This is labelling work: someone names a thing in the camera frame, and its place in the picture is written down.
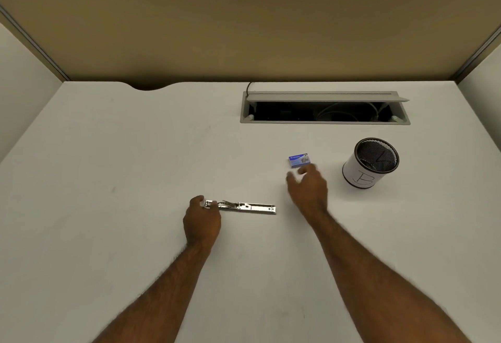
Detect person's left hand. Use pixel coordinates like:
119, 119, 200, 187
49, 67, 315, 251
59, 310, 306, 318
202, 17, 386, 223
183, 195, 222, 249

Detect person's right hand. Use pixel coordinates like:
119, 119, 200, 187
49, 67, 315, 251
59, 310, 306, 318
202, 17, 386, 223
286, 163, 329, 216

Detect silver metal stapler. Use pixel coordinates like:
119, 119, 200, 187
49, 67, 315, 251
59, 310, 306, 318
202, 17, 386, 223
202, 199, 277, 215

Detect person's right forearm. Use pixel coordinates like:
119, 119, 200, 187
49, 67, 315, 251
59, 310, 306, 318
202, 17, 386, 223
306, 208, 472, 343

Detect person's left forearm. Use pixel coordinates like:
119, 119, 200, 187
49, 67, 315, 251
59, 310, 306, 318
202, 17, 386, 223
92, 242, 213, 343

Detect small blue staple box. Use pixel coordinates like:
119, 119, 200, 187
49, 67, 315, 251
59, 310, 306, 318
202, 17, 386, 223
288, 153, 312, 169

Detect black mesh pen cup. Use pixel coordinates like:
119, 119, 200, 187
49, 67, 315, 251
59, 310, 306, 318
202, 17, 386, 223
342, 138, 400, 191

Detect tan desk partition panel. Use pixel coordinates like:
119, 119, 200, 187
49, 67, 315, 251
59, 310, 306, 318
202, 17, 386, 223
0, 0, 501, 91

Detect grey cable tray with lid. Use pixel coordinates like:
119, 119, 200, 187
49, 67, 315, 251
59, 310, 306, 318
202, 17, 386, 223
240, 91, 411, 125

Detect white cables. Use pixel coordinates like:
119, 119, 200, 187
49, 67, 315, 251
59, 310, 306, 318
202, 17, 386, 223
315, 102, 382, 122

